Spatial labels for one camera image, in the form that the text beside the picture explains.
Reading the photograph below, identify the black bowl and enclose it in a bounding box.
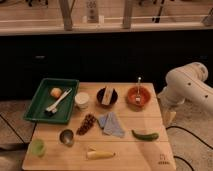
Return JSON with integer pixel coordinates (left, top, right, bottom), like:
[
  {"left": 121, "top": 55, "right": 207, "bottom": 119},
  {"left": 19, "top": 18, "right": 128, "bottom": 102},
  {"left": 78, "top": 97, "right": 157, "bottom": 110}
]
[{"left": 96, "top": 87, "right": 118, "bottom": 107}]

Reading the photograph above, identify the metal spoon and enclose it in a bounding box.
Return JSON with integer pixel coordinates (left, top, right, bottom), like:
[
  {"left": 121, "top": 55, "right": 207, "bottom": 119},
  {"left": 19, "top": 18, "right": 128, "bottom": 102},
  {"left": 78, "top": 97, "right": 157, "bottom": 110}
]
[{"left": 135, "top": 77, "right": 141, "bottom": 104}]

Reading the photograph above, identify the orange bowl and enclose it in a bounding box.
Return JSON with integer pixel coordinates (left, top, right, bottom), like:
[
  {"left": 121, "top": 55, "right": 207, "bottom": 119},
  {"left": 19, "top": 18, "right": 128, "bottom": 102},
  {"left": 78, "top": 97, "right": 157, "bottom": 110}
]
[{"left": 126, "top": 86, "right": 151, "bottom": 108}]

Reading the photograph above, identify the orange fruit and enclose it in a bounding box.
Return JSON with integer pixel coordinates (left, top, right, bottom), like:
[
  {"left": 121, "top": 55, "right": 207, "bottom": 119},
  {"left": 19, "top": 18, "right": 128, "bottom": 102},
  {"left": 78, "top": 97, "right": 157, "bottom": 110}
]
[{"left": 50, "top": 87, "right": 62, "bottom": 98}]

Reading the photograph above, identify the black cable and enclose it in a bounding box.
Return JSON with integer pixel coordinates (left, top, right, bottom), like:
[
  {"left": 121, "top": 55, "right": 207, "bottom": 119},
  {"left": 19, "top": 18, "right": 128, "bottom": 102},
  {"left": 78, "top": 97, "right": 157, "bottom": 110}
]
[{"left": 165, "top": 125, "right": 213, "bottom": 171}]

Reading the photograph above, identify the blue folded cloth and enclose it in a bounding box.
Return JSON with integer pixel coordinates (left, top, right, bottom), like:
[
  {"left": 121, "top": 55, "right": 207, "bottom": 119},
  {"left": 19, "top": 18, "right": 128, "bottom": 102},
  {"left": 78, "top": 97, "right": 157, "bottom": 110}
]
[{"left": 98, "top": 112, "right": 125, "bottom": 138}]

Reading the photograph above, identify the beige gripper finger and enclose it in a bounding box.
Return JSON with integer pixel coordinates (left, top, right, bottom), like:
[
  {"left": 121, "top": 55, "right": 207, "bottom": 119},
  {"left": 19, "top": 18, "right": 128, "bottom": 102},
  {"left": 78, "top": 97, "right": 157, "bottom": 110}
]
[{"left": 163, "top": 111, "right": 176, "bottom": 127}]

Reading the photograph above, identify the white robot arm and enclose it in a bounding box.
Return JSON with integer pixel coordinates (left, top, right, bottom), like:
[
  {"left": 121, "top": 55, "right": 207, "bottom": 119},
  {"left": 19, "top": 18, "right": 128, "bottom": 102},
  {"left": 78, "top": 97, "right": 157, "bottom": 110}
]
[{"left": 157, "top": 62, "right": 213, "bottom": 126}]

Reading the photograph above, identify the beige block in bowl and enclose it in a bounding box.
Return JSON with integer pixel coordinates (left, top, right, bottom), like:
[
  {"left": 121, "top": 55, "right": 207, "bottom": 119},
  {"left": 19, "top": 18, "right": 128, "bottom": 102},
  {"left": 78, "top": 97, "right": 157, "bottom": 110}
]
[{"left": 102, "top": 86, "right": 113, "bottom": 105}]

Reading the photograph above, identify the small metal cup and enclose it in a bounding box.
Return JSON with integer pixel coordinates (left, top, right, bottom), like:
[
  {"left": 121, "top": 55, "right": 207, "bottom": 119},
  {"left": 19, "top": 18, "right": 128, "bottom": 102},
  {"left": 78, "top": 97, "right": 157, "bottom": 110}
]
[{"left": 59, "top": 129, "right": 74, "bottom": 147}]

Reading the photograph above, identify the green plastic tray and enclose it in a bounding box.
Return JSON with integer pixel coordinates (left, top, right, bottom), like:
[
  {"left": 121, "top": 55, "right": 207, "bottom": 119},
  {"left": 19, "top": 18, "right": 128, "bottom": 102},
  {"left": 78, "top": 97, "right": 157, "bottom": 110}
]
[{"left": 23, "top": 78, "right": 79, "bottom": 124}]

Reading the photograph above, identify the white round container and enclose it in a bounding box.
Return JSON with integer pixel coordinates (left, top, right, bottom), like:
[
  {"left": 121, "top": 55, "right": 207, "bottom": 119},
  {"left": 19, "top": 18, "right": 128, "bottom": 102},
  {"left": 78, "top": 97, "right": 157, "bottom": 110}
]
[{"left": 75, "top": 92, "right": 90, "bottom": 109}]

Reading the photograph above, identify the green plastic cup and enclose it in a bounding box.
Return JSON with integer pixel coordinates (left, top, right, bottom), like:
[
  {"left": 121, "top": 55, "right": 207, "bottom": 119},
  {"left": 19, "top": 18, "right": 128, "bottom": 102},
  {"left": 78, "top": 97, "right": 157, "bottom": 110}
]
[{"left": 29, "top": 139, "right": 45, "bottom": 157}]

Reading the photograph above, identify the brown textured piece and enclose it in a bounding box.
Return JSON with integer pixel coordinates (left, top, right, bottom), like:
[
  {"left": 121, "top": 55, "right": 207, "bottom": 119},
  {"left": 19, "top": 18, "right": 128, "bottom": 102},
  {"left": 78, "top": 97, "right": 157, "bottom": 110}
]
[{"left": 76, "top": 114, "right": 97, "bottom": 135}]

